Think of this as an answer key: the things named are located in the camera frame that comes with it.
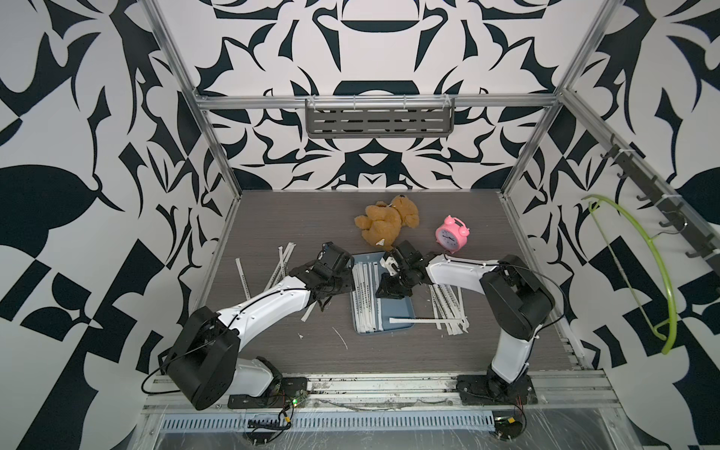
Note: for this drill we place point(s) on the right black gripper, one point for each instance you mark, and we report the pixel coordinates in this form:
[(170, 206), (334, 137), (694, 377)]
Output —
[(385, 288)]

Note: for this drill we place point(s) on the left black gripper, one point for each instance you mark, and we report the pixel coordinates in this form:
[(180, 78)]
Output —
[(349, 280)]

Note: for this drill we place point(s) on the pile straw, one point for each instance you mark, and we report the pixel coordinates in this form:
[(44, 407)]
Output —
[(280, 270), (394, 320)]

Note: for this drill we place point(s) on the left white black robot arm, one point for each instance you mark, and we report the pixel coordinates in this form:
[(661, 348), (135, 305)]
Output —
[(204, 362)]

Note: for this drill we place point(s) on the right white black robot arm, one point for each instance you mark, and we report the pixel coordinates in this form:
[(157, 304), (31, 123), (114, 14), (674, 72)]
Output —
[(519, 301)]

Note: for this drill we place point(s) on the blue plastic storage tray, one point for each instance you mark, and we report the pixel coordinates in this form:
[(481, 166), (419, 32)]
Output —
[(386, 307)]

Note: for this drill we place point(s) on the brown teddy bear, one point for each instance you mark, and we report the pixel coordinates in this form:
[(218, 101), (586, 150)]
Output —
[(381, 224)]

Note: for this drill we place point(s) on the pink alarm clock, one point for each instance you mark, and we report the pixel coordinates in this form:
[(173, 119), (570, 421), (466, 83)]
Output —
[(452, 235)]

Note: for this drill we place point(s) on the lone wrapped straw far left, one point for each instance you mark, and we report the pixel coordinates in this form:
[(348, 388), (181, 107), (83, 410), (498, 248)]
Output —
[(244, 283)]

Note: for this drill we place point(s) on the green plastic clothes hanger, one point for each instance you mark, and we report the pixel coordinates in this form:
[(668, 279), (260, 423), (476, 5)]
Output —
[(641, 292)]

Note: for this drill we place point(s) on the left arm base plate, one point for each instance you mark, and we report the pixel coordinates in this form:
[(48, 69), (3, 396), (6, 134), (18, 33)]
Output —
[(292, 390)]

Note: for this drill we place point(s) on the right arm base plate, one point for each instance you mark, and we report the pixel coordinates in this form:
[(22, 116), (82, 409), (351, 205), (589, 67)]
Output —
[(490, 389)]

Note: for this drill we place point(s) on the grey metal wall shelf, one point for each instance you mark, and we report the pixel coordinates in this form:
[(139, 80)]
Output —
[(377, 117)]

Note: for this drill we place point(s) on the white slotted cable duct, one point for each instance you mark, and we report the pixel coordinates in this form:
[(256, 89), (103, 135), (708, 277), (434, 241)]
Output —
[(334, 421)]

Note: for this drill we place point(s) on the grey wall hook rail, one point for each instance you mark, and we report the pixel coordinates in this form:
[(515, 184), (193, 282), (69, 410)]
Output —
[(691, 211)]

